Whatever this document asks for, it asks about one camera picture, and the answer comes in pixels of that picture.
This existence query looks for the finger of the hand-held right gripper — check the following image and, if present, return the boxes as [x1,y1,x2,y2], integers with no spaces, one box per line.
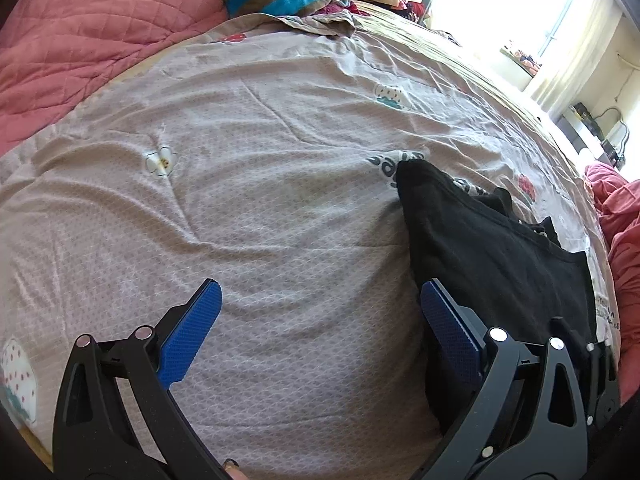
[582,332,623,433]

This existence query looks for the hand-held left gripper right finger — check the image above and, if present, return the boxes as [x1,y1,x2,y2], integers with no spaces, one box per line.
[419,280,590,480]

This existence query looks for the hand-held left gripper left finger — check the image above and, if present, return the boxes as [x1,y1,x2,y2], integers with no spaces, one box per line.
[52,277,226,480]

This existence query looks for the black shirt with orange cuffs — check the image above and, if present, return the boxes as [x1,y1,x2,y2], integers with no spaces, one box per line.
[392,157,601,436]

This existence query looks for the person's left hand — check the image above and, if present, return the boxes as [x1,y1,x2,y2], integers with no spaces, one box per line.
[222,457,251,480]

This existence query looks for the printed beige bed sheet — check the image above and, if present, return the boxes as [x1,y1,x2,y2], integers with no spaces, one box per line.
[0,10,623,480]

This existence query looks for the pink crumpled cloth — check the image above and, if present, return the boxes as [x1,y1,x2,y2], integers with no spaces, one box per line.
[582,162,640,401]

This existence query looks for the white desk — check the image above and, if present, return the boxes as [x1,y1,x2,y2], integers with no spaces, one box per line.
[555,110,613,163]

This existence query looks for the colourful windowsill ornament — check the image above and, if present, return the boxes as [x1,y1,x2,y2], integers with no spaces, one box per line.
[500,42,543,78]

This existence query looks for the white window curtain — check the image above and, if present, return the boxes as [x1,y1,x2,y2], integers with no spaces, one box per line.
[522,0,623,111]

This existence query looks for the pink quilted pillow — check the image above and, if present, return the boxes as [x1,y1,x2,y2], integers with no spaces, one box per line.
[0,0,231,156]

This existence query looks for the maroon patterned cloth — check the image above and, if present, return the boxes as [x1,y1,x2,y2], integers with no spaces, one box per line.
[320,2,373,20]

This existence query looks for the black cable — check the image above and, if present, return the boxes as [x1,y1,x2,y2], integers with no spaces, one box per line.
[595,106,630,163]

